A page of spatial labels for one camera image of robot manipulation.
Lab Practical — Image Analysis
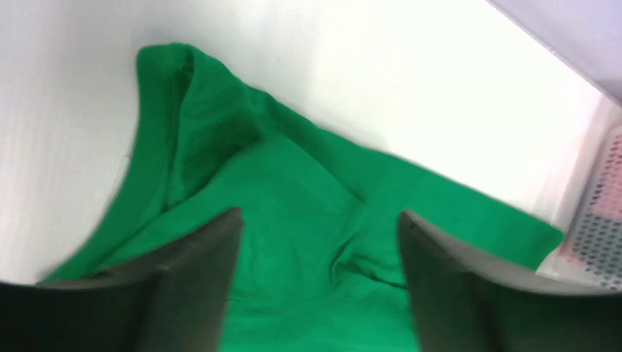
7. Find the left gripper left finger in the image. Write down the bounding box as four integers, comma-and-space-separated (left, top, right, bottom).
1, 208, 244, 352

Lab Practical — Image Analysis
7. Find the white plastic laundry basket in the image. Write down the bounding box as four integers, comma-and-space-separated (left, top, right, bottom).
535, 100, 621, 291

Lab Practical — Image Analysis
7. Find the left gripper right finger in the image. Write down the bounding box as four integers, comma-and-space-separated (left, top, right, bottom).
398, 210, 621, 352

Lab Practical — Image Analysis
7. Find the green t-shirt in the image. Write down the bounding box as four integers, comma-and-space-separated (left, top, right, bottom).
50, 43, 563, 351

